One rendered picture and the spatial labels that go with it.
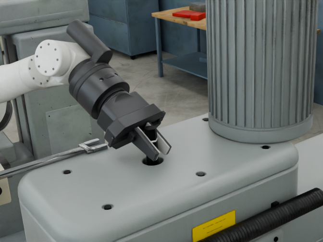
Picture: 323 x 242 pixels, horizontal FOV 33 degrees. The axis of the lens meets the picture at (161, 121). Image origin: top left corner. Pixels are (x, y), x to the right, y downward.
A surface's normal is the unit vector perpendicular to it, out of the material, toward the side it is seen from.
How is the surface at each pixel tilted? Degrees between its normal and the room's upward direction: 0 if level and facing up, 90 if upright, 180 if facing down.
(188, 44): 90
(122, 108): 30
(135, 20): 90
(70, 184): 0
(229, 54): 90
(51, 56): 71
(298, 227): 90
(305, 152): 0
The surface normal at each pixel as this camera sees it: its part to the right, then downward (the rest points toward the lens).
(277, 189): 0.55, 0.29
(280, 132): 0.24, 0.36
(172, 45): -0.83, 0.25
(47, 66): -0.51, 0.04
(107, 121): -0.68, 0.32
